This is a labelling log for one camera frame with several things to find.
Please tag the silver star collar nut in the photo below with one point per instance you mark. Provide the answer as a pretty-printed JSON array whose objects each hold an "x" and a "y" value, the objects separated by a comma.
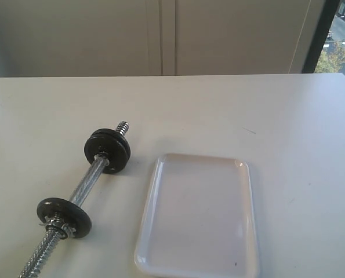
[{"x": 56, "y": 223}]

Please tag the black weight plate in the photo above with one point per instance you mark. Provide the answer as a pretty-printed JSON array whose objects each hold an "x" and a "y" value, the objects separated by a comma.
[
  {"x": 114, "y": 136},
  {"x": 112, "y": 166},
  {"x": 72, "y": 214}
]

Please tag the black window frame post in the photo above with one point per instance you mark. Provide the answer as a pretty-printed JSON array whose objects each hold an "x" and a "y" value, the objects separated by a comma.
[{"x": 323, "y": 25}]

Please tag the white rectangular plastic tray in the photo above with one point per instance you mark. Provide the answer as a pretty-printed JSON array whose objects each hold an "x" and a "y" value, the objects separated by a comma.
[{"x": 198, "y": 219}]

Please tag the chrome threaded dumbbell bar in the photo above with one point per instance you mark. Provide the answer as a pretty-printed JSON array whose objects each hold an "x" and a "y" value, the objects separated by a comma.
[{"x": 43, "y": 251}]

